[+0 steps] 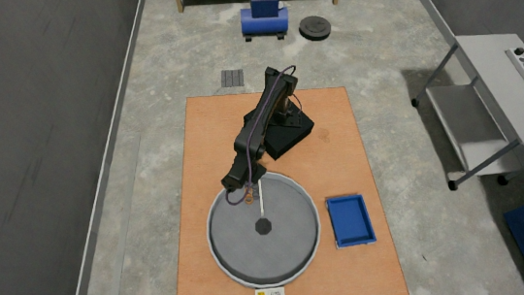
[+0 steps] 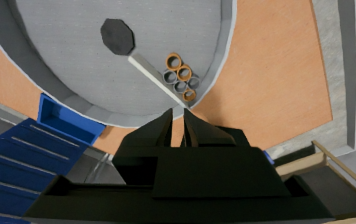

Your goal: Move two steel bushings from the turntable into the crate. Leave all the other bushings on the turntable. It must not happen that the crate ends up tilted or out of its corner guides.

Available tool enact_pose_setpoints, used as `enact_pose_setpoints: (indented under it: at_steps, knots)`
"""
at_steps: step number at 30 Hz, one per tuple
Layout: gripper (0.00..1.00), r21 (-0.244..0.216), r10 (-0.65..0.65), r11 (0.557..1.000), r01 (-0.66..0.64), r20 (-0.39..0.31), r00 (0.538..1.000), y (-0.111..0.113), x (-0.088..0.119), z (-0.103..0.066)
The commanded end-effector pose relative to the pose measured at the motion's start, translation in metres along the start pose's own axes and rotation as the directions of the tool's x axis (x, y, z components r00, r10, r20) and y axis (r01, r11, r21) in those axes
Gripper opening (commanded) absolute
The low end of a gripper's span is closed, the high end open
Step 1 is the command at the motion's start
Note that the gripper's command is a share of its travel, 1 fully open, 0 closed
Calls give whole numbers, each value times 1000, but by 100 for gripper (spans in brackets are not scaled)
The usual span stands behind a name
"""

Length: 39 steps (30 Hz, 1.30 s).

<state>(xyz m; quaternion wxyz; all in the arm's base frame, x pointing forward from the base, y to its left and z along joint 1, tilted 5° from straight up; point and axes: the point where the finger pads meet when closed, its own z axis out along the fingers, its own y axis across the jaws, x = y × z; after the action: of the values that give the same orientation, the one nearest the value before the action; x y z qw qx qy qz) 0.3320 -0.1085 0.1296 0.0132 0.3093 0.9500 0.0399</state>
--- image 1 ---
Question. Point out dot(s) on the blue open box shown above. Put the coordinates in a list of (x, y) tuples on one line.
[(351, 221)]

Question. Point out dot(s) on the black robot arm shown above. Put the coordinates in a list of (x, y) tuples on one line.
[(272, 110)]

